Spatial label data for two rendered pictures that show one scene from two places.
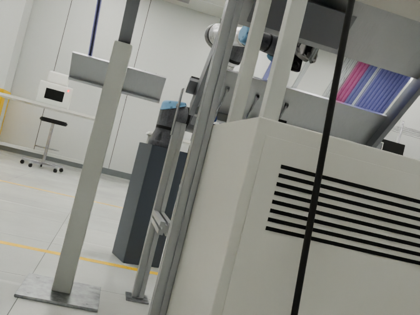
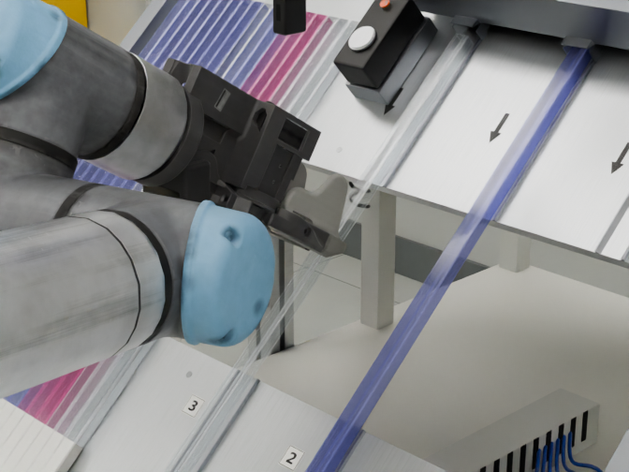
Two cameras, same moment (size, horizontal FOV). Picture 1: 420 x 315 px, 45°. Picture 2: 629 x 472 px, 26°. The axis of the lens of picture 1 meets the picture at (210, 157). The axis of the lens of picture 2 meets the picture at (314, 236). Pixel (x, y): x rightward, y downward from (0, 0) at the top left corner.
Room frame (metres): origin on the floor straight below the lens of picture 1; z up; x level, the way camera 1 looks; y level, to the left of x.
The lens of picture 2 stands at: (2.20, 0.58, 1.30)
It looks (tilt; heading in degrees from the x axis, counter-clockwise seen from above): 20 degrees down; 237
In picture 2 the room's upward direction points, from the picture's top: straight up
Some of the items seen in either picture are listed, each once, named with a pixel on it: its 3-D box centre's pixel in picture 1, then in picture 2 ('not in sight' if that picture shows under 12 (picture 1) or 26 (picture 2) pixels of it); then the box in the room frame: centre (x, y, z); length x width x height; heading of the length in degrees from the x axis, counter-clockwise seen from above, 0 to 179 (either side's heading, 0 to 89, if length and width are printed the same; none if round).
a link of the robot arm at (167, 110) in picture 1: (172, 114); not in sight; (2.41, 0.22, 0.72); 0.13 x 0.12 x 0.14; 118
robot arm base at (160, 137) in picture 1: (165, 137); not in sight; (2.41, 0.23, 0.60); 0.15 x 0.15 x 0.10
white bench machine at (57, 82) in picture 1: (55, 90); not in sight; (6.92, 2.27, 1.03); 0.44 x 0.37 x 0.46; 107
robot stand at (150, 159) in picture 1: (149, 204); not in sight; (2.41, 0.23, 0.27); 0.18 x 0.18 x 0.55; 27
